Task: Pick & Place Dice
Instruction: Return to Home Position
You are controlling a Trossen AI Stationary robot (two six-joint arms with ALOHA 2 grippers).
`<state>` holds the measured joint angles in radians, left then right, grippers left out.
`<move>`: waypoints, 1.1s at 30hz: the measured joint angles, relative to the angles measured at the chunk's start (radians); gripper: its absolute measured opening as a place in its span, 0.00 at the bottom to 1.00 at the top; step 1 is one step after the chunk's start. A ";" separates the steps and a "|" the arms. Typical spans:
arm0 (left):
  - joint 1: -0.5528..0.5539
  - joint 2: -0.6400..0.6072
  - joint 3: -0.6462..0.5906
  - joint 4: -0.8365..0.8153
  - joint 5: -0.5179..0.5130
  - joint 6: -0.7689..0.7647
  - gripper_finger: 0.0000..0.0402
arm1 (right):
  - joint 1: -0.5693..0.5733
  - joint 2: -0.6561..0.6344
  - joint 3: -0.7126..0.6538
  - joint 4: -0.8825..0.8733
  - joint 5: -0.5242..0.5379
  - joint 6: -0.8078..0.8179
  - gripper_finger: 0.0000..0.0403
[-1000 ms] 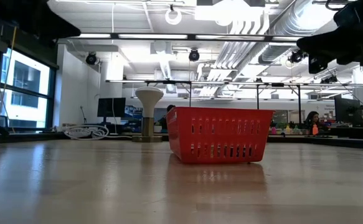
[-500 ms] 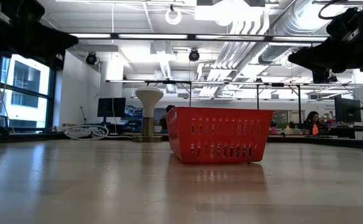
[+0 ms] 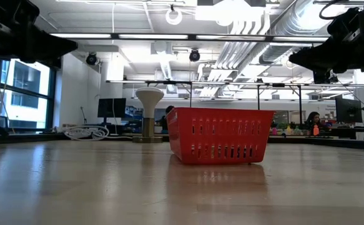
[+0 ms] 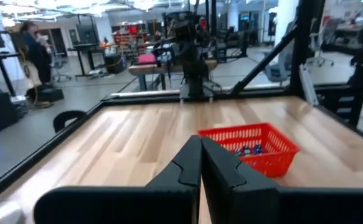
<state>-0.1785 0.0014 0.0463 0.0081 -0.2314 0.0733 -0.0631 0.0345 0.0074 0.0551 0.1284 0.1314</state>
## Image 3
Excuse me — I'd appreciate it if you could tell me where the black computer monitor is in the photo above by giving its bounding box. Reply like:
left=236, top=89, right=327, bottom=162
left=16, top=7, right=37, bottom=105
left=335, top=96, right=363, bottom=124
left=97, top=97, right=127, bottom=119

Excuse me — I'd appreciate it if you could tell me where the long ceiling light bar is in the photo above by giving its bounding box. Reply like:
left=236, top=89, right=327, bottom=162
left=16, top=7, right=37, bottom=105
left=49, top=32, right=330, bottom=43

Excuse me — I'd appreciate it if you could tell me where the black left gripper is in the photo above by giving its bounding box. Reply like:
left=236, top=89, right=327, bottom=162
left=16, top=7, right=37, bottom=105
left=0, top=0, right=78, bottom=69

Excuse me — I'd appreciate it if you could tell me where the red slotted plastic basket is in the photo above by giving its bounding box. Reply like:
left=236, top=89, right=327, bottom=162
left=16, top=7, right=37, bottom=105
left=165, top=107, right=276, bottom=166

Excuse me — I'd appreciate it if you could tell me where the white coiled cable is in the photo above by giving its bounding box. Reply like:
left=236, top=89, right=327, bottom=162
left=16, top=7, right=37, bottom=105
left=63, top=124, right=132, bottom=141

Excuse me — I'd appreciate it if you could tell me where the dark framed window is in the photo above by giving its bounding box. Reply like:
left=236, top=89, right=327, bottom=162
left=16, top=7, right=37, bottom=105
left=0, top=56, right=57, bottom=132

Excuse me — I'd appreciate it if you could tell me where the black overhead rig frame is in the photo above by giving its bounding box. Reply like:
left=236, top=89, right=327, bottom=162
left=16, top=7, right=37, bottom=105
left=106, top=79, right=364, bottom=110

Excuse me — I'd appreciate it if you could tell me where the person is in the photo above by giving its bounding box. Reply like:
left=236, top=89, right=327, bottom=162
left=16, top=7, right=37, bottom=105
left=161, top=105, right=175, bottom=132
left=305, top=111, right=332, bottom=137

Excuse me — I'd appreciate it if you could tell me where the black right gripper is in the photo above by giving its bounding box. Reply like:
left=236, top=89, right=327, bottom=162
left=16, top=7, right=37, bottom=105
left=288, top=0, right=364, bottom=75

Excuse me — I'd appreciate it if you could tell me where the white mushroom lamp brass base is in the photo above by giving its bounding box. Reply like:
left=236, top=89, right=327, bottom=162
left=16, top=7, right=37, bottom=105
left=132, top=86, right=165, bottom=144

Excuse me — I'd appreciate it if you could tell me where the black round ceiling camera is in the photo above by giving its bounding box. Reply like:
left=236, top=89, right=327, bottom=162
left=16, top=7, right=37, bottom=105
left=86, top=52, right=99, bottom=66
left=189, top=49, right=201, bottom=63

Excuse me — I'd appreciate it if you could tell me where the silver ventilation duct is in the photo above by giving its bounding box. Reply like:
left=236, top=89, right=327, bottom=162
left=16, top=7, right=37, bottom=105
left=259, top=0, right=326, bottom=63

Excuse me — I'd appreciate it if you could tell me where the white cable ring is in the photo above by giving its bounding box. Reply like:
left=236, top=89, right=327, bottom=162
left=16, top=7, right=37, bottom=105
left=165, top=6, right=183, bottom=26

